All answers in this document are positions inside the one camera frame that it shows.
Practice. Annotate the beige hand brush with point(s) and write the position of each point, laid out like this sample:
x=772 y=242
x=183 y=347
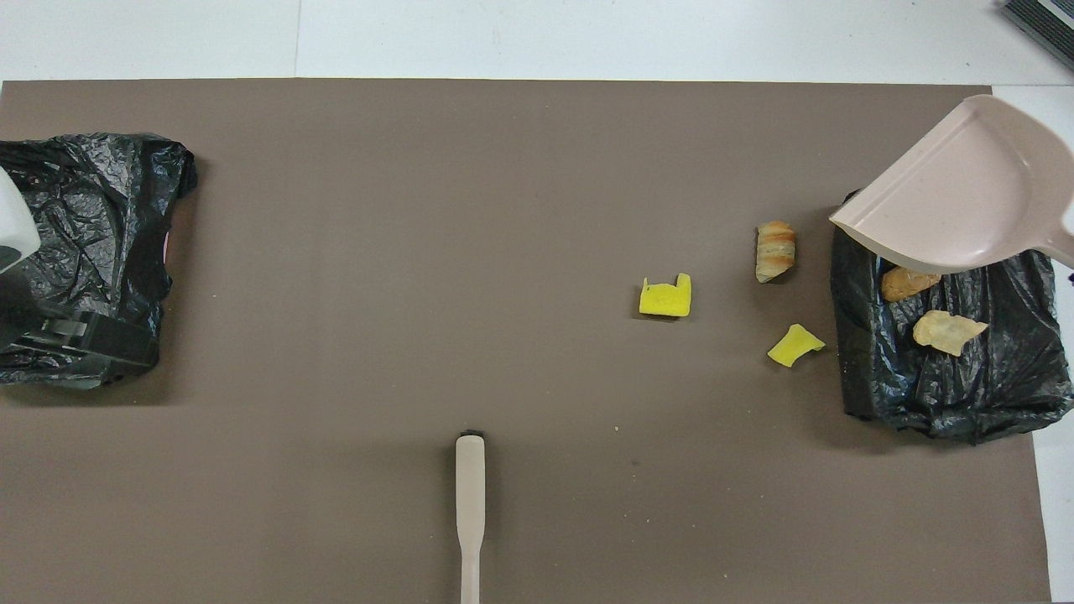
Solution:
x=470 y=478

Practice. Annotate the beige plastic dustpan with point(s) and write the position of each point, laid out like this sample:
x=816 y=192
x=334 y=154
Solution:
x=965 y=193

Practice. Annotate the yellow curved sponge scrap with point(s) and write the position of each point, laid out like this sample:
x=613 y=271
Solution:
x=793 y=346

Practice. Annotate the orange striped croissant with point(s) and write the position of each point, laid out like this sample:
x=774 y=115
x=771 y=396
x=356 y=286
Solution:
x=775 y=250

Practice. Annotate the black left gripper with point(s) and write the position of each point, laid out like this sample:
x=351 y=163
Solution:
x=29 y=319

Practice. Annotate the yellow notched sponge piece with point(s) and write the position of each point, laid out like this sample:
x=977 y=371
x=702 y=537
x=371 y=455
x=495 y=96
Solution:
x=665 y=299

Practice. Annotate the black bag lined bin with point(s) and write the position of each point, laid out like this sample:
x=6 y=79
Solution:
x=84 y=193
x=1007 y=386

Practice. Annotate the pale torn bread chunk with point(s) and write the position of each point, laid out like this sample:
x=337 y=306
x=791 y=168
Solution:
x=946 y=332

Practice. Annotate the brown bread bun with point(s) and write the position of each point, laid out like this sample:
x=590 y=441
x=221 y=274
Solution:
x=906 y=285

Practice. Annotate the dark grey ribbed device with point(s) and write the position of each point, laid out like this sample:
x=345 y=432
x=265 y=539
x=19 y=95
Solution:
x=1045 y=29

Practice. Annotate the brown table mat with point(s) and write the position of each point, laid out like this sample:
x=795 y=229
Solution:
x=419 y=252

